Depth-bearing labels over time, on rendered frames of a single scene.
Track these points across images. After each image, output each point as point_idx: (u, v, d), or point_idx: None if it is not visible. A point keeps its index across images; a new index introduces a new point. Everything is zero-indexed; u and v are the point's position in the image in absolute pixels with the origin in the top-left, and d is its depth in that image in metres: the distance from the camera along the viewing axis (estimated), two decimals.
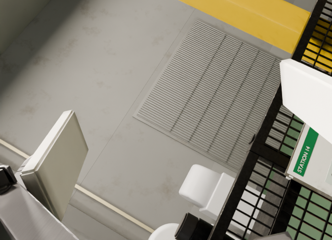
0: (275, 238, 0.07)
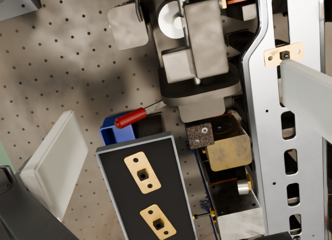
0: (275, 238, 0.07)
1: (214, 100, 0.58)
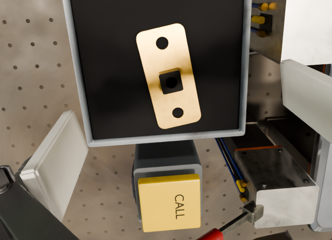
0: (275, 238, 0.07)
1: None
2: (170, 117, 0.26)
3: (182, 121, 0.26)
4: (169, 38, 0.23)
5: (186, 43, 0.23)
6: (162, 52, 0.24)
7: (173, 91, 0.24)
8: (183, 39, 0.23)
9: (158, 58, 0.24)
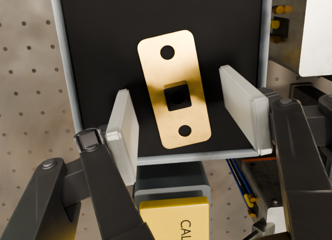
0: (275, 238, 0.07)
1: None
2: (176, 135, 0.23)
3: (190, 140, 0.23)
4: (176, 46, 0.20)
5: (195, 53, 0.20)
6: (167, 63, 0.20)
7: (180, 107, 0.21)
8: (192, 48, 0.20)
9: (162, 69, 0.21)
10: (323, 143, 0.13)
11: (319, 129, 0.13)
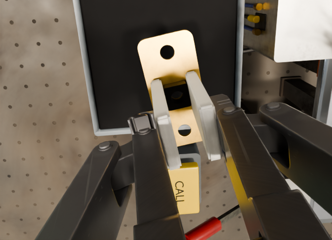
0: (275, 238, 0.07)
1: None
2: (176, 135, 0.23)
3: (189, 140, 0.23)
4: (176, 46, 0.20)
5: (195, 52, 0.20)
6: (167, 62, 0.21)
7: (179, 107, 0.21)
8: (191, 48, 0.20)
9: (162, 68, 0.21)
10: None
11: (259, 137, 0.13)
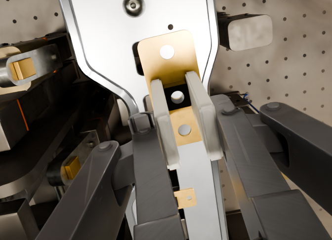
0: (275, 238, 0.07)
1: None
2: (176, 135, 0.23)
3: (189, 140, 0.23)
4: (176, 46, 0.20)
5: (195, 52, 0.20)
6: (167, 62, 0.21)
7: (179, 107, 0.21)
8: (191, 48, 0.20)
9: (162, 68, 0.21)
10: None
11: (259, 137, 0.13)
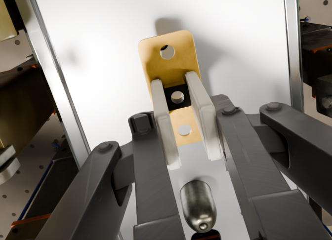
0: (275, 238, 0.07)
1: None
2: (176, 135, 0.23)
3: (189, 140, 0.23)
4: (176, 46, 0.20)
5: (195, 52, 0.20)
6: (167, 62, 0.21)
7: (179, 107, 0.21)
8: (191, 48, 0.20)
9: (162, 68, 0.21)
10: None
11: (259, 137, 0.13)
